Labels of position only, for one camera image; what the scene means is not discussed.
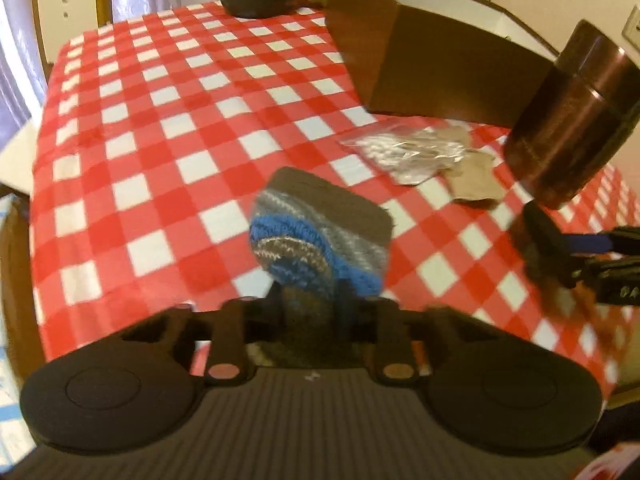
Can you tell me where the striped knitted sock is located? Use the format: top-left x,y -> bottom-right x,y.
248,166 -> 393,366

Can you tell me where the brown cardboard box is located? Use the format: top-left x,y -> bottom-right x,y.
325,0 -> 561,128

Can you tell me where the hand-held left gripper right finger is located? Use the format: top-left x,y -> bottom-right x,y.
335,280 -> 506,386

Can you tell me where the red white checked tablecloth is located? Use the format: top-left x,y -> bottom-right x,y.
27,0 -> 640,401

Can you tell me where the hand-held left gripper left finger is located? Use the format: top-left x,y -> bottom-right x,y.
120,285 -> 283,386

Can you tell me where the clear plastic bag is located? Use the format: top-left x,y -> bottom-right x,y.
340,127 -> 468,186

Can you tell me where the brown paper piece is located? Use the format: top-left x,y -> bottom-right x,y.
435,127 -> 501,208

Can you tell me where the cream wooden chair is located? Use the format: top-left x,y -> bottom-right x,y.
30,0 -> 113,68

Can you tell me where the beige wall socket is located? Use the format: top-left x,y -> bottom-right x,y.
621,4 -> 640,42

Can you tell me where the copper metal bottle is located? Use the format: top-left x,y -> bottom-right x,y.
502,19 -> 640,211

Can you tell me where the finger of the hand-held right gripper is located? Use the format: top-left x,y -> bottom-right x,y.
520,204 -> 598,289
565,227 -> 640,257

